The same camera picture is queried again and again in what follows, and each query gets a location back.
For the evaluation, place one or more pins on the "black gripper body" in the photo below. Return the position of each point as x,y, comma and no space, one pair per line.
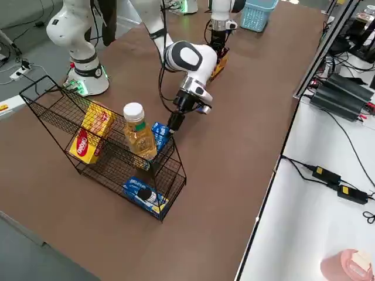
184,102
219,38

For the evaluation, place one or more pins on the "blue cookie box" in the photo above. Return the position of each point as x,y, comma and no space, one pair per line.
143,196
160,136

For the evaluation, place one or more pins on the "yellow nabati wafer box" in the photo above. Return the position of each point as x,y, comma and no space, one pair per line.
83,146
219,67

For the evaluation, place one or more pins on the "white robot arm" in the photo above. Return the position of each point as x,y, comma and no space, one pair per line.
221,11
85,79

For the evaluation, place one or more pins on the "yellow tea bottle white cap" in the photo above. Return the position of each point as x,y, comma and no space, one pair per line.
140,137

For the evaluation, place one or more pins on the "light blue plastic basket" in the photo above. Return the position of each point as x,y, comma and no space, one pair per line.
255,14

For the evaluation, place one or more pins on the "person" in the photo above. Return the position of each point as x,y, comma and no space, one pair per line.
108,23

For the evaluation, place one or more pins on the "black ribbed power supply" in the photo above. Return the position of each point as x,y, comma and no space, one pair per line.
354,87
337,102

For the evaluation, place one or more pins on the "black equipment stand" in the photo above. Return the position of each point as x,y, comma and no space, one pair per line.
363,44

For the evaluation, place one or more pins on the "black power adapter yellow label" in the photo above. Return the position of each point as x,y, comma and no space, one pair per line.
326,174
351,194

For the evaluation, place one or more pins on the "white power strip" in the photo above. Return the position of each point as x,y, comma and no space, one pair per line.
20,72

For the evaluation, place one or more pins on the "white box with warning label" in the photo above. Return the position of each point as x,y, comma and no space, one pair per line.
11,108

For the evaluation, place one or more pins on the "white side table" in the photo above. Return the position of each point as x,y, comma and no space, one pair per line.
307,234

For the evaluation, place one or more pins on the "pink round object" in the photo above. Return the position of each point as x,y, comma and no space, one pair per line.
345,266

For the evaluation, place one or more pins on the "aluminium frame rail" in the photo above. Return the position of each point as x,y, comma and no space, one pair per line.
322,52

